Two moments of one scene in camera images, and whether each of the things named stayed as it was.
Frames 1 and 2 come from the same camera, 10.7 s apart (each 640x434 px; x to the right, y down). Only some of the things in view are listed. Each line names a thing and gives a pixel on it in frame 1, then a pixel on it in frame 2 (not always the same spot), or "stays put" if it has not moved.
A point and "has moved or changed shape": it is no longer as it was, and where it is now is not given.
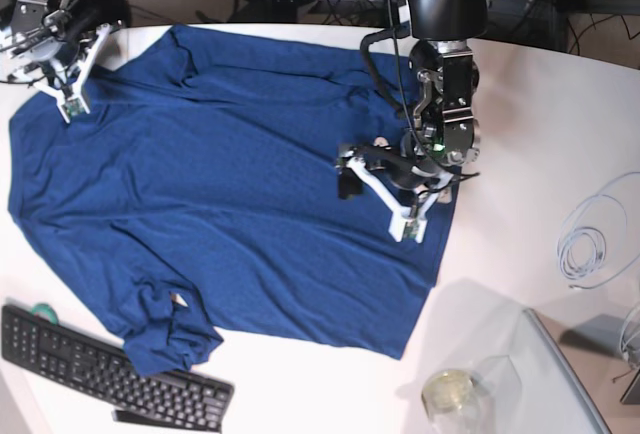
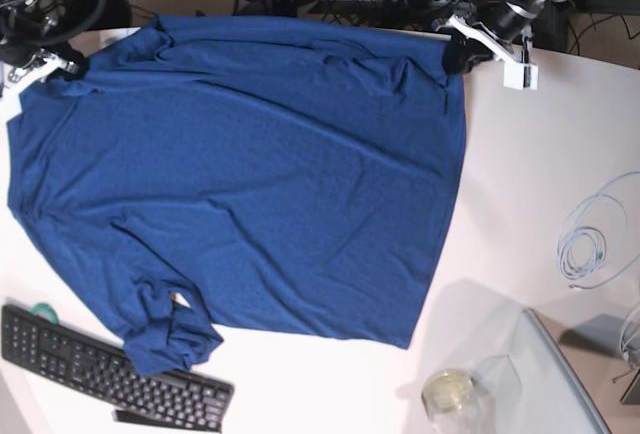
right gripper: x=412 y=172 → x=504 y=20
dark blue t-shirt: x=202 y=189 has moved or changed shape
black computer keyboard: x=99 y=369 stays put
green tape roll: x=45 y=311 stays put
